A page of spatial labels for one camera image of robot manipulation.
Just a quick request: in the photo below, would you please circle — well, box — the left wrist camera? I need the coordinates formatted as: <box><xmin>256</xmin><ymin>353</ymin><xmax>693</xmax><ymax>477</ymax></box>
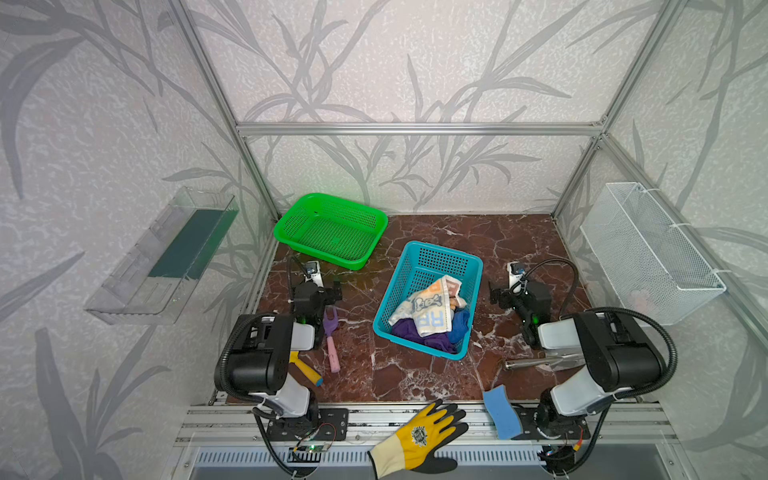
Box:
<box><xmin>304</xmin><ymin>260</ymin><xmax>324</xmax><ymax>288</ymax></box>

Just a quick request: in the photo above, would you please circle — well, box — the yellow toy shovel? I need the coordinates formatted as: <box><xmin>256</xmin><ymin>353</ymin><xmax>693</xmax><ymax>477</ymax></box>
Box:
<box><xmin>290</xmin><ymin>351</ymin><xmax>324</xmax><ymax>386</ymax></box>

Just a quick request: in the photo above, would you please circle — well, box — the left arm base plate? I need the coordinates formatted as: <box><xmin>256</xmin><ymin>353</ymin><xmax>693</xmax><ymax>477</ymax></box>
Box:
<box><xmin>267</xmin><ymin>407</ymin><xmax>350</xmax><ymax>442</ymax></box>

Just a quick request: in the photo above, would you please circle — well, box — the green circuit board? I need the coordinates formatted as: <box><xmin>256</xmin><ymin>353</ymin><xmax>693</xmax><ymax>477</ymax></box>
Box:
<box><xmin>290</xmin><ymin>442</ymin><xmax>333</xmax><ymax>463</ymax></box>

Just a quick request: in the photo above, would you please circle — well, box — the purple towel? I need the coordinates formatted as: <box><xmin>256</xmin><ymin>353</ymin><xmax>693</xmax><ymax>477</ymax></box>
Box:
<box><xmin>391</xmin><ymin>318</ymin><xmax>456</xmax><ymax>354</ymax></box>

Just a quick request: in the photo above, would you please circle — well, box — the rabbit print towel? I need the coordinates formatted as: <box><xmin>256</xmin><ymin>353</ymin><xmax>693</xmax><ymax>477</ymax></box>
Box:
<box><xmin>388</xmin><ymin>275</ymin><xmax>467</xmax><ymax>337</ymax></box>

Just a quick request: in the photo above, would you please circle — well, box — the white wire basket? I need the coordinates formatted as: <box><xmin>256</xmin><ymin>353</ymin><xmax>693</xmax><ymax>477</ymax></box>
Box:
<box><xmin>581</xmin><ymin>182</ymin><xmax>727</xmax><ymax>326</ymax></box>

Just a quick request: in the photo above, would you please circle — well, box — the green plastic basket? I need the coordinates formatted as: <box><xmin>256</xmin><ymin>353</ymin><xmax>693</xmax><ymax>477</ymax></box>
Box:
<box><xmin>273</xmin><ymin>193</ymin><xmax>389</xmax><ymax>271</ymax></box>

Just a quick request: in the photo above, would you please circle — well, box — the blue sponge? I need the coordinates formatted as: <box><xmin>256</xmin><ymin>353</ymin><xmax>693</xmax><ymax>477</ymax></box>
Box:
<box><xmin>483</xmin><ymin>385</ymin><xmax>524</xmax><ymax>440</ymax></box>

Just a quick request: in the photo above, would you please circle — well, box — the yellow black work glove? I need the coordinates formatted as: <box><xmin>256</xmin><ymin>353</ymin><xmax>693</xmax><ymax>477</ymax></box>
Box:
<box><xmin>368</xmin><ymin>400</ymin><xmax>469</xmax><ymax>479</ymax></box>

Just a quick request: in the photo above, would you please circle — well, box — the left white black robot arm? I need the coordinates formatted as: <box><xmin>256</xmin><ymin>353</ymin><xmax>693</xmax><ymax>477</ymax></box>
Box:
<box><xmin>214</xmin><ymin>280</ymin><xmax>342</xmax><ymax>430</ymax></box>

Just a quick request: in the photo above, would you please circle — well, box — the blue towel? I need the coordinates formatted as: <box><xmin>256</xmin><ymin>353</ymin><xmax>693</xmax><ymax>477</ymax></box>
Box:
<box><xmin>447</xmin><ymin>309</ymin><xmax>470</xmax><ymax>344</ymax></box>

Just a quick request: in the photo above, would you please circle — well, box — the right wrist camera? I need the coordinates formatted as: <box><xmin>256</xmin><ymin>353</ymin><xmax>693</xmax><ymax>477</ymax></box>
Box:
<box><xmin>506</xmin><ymin>262</ymin><xmax>526</xmax><ymax>292</ymax></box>

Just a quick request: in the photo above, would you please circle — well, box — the clear wall shelf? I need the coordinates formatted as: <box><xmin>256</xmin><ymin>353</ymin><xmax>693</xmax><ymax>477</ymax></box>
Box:
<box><xmin>85</xmin><ymin>187</ymin><xmax>239</xmax><ymax>325</ymax></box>

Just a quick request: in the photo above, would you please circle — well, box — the purple pink toy rake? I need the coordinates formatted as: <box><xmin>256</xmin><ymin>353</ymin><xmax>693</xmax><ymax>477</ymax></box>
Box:
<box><xmin>323</xmin><ymin>305</ymin><xmax>341</xmax><ymax>373</ymax></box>

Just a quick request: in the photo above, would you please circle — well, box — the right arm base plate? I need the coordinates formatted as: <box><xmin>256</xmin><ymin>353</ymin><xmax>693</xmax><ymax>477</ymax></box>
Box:
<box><xmin>513</xmin><ymin>405</ymin><xmax>591</xmax><ymax>443</ymax></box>

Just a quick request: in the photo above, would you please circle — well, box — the teal plastic basket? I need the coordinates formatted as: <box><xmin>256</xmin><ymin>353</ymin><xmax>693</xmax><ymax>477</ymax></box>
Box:
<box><xmin>373</xmin><ymin>241</ymin><xmax>483</xmax><ymax>360</ymax></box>

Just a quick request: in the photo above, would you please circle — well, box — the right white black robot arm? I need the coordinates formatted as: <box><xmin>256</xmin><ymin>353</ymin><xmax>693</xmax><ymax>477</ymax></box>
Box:
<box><xmin>490</xmin><ymin>281</ymin><xmax>679</xmax><ymax>430</ymax></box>

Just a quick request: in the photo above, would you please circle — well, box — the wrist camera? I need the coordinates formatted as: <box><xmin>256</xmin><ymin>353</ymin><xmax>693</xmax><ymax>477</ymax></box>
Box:
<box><xmin>304</xmin><ymin>260</ymin><xmax>324</xmax><ymax>288</ymax></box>
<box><xmin>506</xmin><ymin>262</ymin><xmax>526</xmax><ymax>292</ymax></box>

